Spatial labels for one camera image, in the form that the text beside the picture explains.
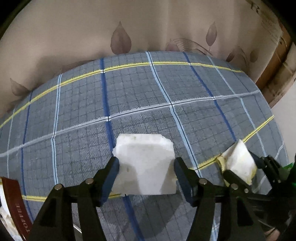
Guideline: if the stainless steel bowl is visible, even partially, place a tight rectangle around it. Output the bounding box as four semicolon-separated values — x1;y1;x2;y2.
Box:
73;224;82;233

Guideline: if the wooden furniture edge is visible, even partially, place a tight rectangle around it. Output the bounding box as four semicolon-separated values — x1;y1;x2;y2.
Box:
256;23;295;108

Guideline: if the yellow-edged white towel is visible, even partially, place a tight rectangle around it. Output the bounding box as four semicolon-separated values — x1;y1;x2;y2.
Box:
216;140;257;186

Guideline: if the grey plaid bed sheet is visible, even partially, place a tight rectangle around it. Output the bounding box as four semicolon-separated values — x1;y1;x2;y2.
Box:
1;52;295;240

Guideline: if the green cardboard box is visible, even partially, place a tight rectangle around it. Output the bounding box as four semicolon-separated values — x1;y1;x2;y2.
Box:
279;163;295;180

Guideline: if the gold toffee tin box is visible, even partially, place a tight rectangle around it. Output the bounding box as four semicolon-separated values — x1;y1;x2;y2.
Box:
1;177;32;240

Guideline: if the beige leaf-print curtain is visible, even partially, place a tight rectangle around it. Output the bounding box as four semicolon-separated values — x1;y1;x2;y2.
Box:
1;1;282;114

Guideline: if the white foam block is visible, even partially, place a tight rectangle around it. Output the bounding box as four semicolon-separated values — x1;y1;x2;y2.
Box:
112;133;177;195

